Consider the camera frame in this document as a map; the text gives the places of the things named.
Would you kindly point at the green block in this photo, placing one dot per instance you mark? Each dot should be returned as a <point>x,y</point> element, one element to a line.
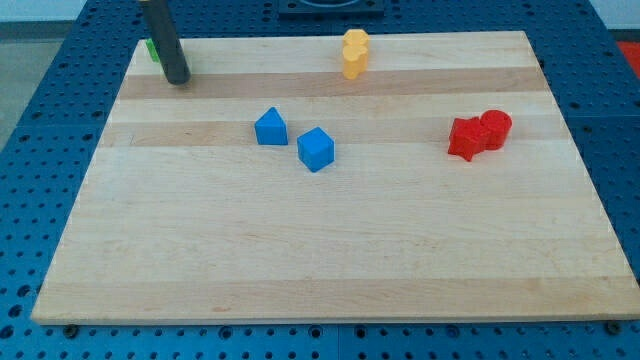
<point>152,51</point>

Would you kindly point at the red cylinder block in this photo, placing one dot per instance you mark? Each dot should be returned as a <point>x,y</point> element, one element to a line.
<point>499,124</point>

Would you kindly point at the yellow hexagon block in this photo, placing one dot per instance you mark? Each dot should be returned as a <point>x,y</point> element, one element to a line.
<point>356,37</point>

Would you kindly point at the blue triangle block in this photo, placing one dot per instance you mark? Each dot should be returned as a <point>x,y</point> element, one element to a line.
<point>271,129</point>

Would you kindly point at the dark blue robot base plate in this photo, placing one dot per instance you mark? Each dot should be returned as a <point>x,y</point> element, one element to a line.
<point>294,8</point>

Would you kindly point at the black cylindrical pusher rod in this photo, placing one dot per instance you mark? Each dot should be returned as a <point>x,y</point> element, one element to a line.
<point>164,36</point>

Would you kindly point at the red star block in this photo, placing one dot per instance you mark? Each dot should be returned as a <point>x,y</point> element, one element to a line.
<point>467,138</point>

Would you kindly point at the yellow heart block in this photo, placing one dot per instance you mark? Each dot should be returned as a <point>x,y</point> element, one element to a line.
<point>355,60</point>

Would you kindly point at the blue cube block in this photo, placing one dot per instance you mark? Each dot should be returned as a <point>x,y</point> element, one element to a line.
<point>316,149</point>

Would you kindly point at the wooden board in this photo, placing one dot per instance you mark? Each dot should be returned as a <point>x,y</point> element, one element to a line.
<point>183,218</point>

